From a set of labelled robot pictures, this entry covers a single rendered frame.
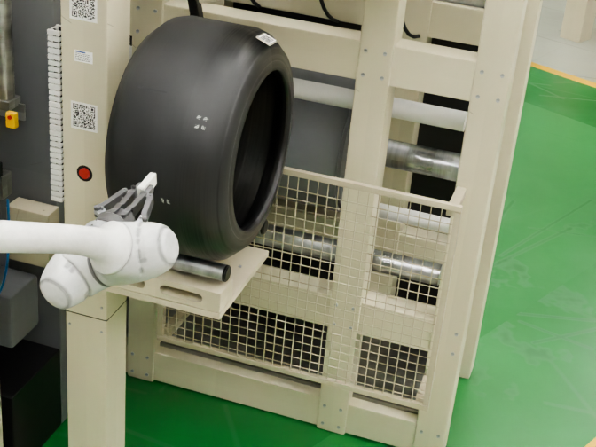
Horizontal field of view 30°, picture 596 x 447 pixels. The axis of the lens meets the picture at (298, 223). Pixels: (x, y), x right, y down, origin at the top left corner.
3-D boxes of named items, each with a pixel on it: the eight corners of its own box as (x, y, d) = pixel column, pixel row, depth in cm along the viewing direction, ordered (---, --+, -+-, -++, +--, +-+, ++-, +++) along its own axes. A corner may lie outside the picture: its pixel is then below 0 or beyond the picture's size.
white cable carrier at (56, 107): (50, 199, 299) (46, 28, 277) (59, 192, 303) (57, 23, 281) (66, 203, 298) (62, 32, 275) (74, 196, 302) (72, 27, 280)
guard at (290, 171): (156, 340, 359) (161, 142, 327) (159, 337, 361) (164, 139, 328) (427, 411, 337) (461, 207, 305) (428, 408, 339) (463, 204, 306)
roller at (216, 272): (109, 234, 293) (105, 251, 293) (102, 234, 289) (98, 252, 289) (232, 264, 284) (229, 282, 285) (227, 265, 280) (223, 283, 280)
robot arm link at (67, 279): (85, 277, 231) (134, 265, 225) (48, 323, 219) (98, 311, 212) (58, 235, 227) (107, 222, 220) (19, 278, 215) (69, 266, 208)
